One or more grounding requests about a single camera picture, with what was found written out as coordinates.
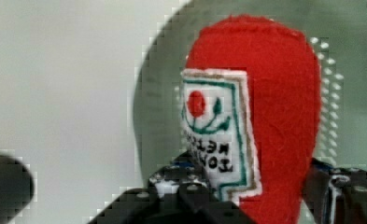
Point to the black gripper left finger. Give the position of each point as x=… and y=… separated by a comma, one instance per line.
x=178, y=193

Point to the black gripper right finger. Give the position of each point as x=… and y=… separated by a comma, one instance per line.
x=336, y=195

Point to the red plush ketchup bottle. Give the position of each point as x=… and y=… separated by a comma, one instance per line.
x=250, y=104

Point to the green oval strainer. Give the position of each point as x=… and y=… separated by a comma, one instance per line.
x=336, y=30

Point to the black cylinder post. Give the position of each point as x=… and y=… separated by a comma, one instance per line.
x=17, y=188

